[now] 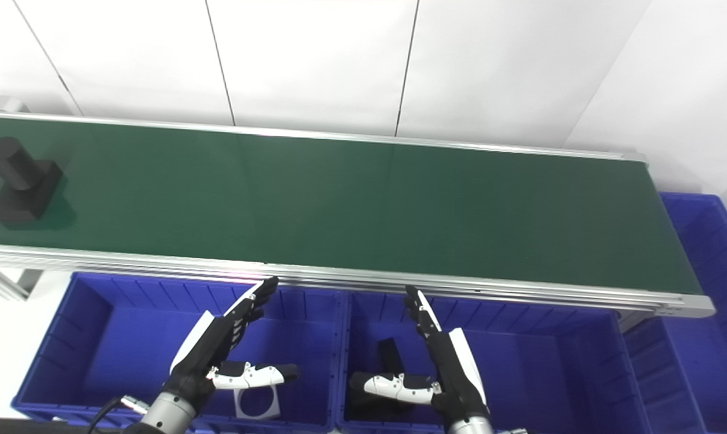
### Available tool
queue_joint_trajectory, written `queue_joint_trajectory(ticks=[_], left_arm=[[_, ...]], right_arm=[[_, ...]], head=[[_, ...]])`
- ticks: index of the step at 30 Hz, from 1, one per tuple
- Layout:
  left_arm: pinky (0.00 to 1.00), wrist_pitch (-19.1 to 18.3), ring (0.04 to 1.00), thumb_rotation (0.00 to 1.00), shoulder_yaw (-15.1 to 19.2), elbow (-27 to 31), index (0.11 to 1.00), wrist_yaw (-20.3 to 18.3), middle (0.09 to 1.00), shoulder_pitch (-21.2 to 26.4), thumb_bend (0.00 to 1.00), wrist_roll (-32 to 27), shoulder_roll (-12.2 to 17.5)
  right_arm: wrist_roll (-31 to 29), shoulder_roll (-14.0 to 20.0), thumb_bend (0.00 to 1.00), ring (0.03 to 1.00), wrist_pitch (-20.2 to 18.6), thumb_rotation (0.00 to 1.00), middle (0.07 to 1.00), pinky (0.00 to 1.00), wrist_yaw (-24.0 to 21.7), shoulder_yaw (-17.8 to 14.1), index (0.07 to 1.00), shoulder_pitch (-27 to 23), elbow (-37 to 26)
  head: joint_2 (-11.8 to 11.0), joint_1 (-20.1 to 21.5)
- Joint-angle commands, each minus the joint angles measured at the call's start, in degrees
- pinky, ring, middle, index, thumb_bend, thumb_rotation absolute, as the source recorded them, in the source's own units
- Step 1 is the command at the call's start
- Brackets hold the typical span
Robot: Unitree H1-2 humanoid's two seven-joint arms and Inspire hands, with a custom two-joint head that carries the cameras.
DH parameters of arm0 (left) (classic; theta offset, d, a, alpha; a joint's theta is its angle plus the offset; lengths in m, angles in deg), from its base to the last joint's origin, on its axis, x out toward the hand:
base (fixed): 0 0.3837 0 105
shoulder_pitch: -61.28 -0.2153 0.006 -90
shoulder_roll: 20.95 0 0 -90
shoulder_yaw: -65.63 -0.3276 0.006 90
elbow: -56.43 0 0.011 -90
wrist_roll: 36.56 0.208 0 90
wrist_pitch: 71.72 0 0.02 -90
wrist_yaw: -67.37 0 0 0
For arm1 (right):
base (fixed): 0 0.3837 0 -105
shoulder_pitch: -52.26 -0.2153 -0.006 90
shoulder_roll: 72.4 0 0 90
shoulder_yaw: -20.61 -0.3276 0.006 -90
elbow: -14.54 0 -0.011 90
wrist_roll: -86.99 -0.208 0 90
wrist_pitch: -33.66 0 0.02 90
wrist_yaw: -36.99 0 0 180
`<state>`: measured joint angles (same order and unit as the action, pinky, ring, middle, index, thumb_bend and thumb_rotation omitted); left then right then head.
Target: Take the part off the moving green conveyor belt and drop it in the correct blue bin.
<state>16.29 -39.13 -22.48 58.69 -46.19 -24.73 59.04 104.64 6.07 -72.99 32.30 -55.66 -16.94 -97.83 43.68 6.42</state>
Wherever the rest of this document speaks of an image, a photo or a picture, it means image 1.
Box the aluminium conveyor leg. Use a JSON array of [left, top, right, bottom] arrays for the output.
[[0, 265, 45, 301]]

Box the blue plastic bin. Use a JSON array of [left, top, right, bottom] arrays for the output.
[[622, 192, 727, 434], [11, 271, 347, 434], [336, 289, 653, 434]]

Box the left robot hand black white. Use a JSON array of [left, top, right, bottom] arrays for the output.
[[162, 276, 301, 417]]

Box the white square ring part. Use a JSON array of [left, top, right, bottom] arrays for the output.
[[234, 385, 279, 421]]

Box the black part in bin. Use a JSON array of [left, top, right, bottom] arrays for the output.
[[345, 338, 417, 423]]

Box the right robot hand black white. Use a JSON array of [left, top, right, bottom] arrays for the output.
[[348, 285, 491, 423]]

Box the black cylinder block part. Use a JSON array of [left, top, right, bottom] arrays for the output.
[[0, 137, 64, 224]]

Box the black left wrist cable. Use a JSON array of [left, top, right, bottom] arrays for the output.
[[85, 394, 151, 434]]

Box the green conveyor belt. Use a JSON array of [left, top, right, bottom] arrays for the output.
[[0, 115, 705, 296], [0, 108, 717, 330]]

